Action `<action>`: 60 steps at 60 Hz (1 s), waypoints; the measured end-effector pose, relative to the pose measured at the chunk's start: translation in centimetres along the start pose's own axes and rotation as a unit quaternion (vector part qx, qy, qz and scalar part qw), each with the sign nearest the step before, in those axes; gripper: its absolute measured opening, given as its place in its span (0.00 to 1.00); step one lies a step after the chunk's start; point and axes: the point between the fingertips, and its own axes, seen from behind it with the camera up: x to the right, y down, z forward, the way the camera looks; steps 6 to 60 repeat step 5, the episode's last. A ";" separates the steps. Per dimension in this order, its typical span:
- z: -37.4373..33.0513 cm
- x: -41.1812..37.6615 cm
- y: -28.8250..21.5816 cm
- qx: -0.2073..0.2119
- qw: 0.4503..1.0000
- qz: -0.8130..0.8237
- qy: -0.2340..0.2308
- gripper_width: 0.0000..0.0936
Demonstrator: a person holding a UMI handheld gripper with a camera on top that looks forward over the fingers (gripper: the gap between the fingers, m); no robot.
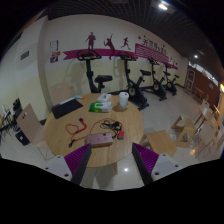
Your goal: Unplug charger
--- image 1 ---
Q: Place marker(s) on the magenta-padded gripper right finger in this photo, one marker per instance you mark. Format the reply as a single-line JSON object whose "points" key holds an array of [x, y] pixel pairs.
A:
{"points": [[148, 160]]}

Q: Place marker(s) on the light wooden stools and tables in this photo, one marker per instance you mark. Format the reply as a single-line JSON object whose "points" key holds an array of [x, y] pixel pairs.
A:
{"points": [[161, 141]]}

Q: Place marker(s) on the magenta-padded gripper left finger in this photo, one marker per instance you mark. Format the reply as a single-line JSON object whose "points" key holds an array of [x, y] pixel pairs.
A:
{"points": [[75, 160]]}

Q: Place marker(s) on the small orange and blue item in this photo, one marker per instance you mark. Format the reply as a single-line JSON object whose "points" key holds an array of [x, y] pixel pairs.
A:
{"points": [[79, 97]]}

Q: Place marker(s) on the row of exercise bikes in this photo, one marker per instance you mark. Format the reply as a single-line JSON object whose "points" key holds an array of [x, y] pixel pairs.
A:
{"points": [[89, 71]]}

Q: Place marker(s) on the wall poster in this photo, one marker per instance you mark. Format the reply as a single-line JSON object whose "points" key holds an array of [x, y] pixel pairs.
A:
{"points": [[54, 51]]}

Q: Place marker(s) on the white cup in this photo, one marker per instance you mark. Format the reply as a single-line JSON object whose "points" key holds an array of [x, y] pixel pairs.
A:
{"points": [[124, 99]]}

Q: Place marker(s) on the white tissue box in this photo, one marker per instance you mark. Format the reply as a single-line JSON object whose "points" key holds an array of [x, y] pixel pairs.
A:
{"points": [[104, 97]]}

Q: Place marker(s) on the dark flat tablet case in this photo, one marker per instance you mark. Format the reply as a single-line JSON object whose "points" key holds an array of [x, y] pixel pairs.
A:
{"points": [[66, 108]]}

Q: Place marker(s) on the ceiling spot light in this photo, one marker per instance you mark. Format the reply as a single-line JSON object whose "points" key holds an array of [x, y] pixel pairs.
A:
{"points": [[196, 56], [163, 6]]}

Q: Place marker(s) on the green wet wipes pack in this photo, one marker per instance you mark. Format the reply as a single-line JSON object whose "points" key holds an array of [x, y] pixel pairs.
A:
{"points": [[100, 107]]}

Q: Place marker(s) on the brown wooden shelf unit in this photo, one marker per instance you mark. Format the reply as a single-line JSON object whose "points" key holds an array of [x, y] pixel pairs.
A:
{"points": [[203, 83]]}

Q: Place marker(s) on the wall air vent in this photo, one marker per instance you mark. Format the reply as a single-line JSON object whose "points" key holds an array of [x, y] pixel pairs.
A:
{"points": [[25, 55]]}

